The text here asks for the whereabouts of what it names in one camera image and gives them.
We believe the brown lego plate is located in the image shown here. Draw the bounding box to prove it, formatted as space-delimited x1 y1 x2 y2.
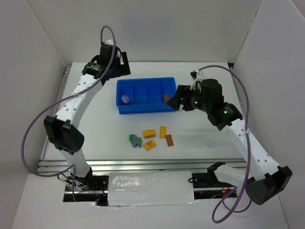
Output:
165 135 174 147
163 94 170 103

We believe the purple flower lego piece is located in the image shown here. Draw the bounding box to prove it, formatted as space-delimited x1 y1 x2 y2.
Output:
121 95 130 105

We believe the green lego brick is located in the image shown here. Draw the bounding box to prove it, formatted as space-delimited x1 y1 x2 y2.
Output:
129 134 142 148

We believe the purple lego brick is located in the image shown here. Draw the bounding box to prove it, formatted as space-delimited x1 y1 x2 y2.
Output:
132 135 142 148

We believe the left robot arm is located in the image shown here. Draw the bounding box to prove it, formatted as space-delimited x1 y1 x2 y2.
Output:
44 40 131 189

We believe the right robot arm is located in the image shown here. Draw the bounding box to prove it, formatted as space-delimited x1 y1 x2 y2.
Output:
167 79 293 205

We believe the blue divided plastic bin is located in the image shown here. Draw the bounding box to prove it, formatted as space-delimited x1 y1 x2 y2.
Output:
116 77 176 115

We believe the yellow lego plate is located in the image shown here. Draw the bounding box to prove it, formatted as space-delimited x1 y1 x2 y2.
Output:
159 126 166 138

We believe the yellow lego brick upper left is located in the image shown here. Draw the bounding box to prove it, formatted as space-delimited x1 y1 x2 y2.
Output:
143 129 156 138

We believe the yellow lego brick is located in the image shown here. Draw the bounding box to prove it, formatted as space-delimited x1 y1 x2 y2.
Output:
143 140 156 151
143 129 156 138

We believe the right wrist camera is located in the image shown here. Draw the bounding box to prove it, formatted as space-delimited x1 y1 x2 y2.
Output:
190 70 206 82

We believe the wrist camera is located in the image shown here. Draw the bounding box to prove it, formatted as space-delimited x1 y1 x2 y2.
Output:
190 70 206 82
101 39 114 49

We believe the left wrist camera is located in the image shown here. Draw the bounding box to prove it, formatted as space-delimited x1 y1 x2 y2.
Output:
101 39 114 49

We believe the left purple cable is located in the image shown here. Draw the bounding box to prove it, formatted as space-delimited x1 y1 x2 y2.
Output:
21 25 119 202

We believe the purple cable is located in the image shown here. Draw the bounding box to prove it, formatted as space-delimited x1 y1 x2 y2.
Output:
21 25 119 202
197 65 253 223

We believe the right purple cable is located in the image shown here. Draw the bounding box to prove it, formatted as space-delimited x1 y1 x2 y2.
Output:
197 65 253 223

